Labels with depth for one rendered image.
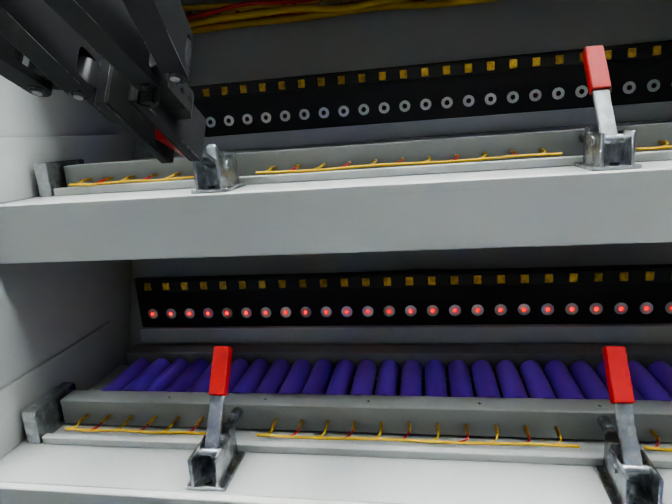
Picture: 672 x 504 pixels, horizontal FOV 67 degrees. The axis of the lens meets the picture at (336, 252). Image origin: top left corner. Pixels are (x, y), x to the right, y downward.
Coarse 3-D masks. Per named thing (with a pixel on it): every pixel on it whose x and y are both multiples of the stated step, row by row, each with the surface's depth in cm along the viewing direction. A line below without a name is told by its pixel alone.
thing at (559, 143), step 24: (360, 144) 40; (384, 144) 39; (408, 144) 39; (432, 144) 39; (456, 144) 38; (480, 144) 38; (504, 144) 38; (528, 144) 38; (552, 144) 37; (576, 144) 37; (648, 144) 37; (72, 168) 43; (96, 168) 43; (120, 168) 43; (144, 168) 42; (168, 168) 42; (192, 168) 42; (240, 168) 41; (264, 168) 41; (288, 168) 41; (312, 168) 40; (336, 168) 38; (360, 168) 40
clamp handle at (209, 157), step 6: (156, 132) 30; (156, 138) 30; (162, 138) 30; (168, 144) 31; (174, 150) 32; (210, 150) 36; (216, 150) 36; (204, 156) 34; (210, 156) 35; (216, 156) 36; (204, 162) 35; (210, 162) 35
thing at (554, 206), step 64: (320, 128) 51; (384, 128) 50; (448, 128) 49; (512, 128) 48; (0, 192) 40; (128, 192) 41; (256, 192) 34; (320, 192) 34; (384, 192) 33; (448, 192) 32; (512, 192) 32; (576, 192) 31; (640, 192) 30; (0, 256) 39; (64, 256) 38; (128, 256) 37; (192, 256) 36
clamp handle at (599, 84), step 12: (588, 48) 34; (600, 48) 34; (588, 60) 34; (600, 60) 34; (588, 72) 34; (600, 72) 33; (588, 84) 34; (600, 84) 33; (600, 96) 33; (600, 108) 33; (612, 108) 33; (600, 120) 32; (612, 120) 32; (612, 132) 32
